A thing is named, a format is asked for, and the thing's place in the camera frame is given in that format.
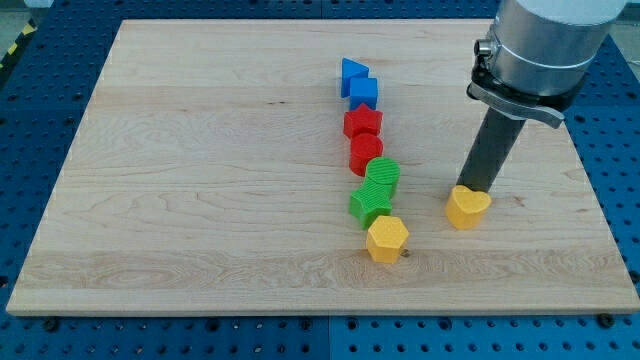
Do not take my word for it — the green cylinder block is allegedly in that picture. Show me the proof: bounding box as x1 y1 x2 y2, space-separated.
365 157 401 198

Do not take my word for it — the blue triangle block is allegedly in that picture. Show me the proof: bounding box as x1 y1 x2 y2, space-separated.
340 58 369 98

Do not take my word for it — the light wooden board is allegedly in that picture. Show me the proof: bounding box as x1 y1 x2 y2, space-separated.
7 20 639 317

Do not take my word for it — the red cylinder block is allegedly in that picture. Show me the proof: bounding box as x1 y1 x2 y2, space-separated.
349 133 384 176

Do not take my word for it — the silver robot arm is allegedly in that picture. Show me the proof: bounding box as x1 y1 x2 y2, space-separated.
457 0 627 192

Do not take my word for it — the blue cube block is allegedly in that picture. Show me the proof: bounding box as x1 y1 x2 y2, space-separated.
349 77 378 110

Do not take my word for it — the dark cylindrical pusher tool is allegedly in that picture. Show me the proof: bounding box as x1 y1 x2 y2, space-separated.
456 108 526 192

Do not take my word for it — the yellow hexagon block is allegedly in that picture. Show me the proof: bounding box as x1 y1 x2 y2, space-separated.
366 216 410 264

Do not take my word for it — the yellow heart block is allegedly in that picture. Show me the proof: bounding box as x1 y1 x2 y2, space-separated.
445 185 492 230

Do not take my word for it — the red star block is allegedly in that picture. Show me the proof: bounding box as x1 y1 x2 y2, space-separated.
343 103 383 139

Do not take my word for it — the green star block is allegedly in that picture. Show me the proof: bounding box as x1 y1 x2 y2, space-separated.
349 179 393 230

